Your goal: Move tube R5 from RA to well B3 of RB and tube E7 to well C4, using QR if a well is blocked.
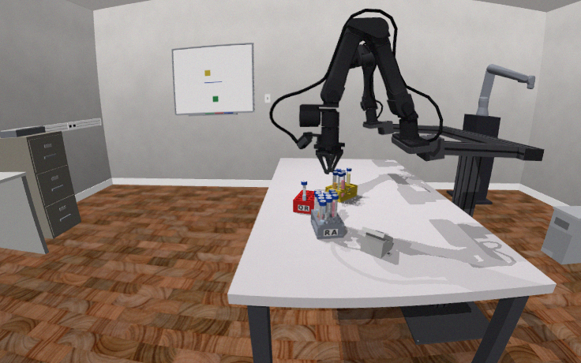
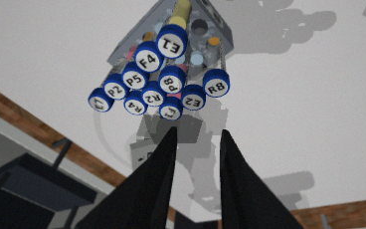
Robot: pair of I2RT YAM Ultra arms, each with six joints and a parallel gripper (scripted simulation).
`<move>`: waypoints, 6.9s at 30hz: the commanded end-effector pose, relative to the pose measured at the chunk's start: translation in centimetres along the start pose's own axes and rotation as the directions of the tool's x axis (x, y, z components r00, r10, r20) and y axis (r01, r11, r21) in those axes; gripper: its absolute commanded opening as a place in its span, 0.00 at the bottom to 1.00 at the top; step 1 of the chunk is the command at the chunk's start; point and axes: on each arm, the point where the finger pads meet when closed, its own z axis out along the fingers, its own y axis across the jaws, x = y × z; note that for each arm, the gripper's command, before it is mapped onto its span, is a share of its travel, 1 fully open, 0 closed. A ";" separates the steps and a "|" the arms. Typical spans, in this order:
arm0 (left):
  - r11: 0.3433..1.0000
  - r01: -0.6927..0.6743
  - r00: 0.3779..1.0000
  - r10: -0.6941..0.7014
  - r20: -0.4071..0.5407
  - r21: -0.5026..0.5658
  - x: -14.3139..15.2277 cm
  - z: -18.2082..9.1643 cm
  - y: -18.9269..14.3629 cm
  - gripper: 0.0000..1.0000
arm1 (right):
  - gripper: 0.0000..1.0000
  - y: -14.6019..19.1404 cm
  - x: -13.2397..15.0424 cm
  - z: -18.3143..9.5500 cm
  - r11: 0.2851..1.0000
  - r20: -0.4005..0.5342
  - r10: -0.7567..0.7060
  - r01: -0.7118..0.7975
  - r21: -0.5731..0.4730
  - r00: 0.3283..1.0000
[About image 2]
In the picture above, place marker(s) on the grey tube rack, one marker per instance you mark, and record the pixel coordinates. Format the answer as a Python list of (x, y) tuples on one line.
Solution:
[(203, 16)]

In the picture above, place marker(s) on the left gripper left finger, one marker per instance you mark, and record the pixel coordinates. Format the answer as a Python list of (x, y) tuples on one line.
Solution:
[(141, 201)]

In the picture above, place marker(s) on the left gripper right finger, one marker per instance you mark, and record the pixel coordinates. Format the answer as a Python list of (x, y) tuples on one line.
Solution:
[(246, 202)]

